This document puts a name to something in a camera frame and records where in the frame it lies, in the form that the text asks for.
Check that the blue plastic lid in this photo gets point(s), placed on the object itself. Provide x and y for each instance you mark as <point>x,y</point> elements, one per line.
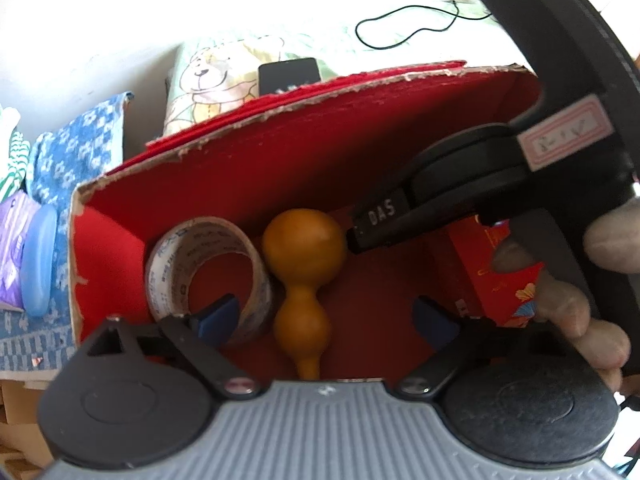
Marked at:
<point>40,260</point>

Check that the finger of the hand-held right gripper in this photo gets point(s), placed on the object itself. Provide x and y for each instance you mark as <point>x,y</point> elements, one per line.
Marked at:
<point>385,217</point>

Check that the brown cardboard box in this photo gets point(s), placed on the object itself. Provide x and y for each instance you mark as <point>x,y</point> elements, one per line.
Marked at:
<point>20,410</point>

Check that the red gold printed packet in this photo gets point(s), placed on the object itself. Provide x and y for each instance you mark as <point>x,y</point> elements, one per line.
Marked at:
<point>475,270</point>

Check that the clear tape roll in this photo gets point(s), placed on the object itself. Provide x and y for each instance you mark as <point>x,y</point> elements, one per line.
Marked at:
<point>210,240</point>

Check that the orange wooden gourd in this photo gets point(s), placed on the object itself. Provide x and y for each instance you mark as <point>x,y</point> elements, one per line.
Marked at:
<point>302,245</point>

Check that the green cartoon print bedsheet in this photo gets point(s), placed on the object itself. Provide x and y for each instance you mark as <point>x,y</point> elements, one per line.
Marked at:
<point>220,70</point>

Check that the blue patterned cloth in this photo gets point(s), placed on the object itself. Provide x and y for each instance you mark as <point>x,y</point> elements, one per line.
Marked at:
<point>85,130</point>

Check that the green white striped cloth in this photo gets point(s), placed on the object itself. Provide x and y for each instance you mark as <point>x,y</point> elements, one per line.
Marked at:
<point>15,160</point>

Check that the person's right hand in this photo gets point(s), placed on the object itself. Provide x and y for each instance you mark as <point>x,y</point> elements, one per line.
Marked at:
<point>565,305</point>

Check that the black phone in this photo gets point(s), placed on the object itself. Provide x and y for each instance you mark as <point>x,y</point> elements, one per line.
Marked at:
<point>287,75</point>

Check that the purple tissue packet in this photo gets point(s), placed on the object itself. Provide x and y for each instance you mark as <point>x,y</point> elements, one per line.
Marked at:
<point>15,240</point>

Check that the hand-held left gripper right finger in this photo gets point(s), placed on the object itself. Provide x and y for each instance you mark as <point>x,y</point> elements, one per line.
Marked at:
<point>435,327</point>

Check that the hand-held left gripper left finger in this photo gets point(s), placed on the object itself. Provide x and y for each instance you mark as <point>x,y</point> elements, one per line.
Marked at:
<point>217,317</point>

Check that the red cardboard box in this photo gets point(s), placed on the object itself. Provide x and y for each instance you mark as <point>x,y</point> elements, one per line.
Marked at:
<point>350,125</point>

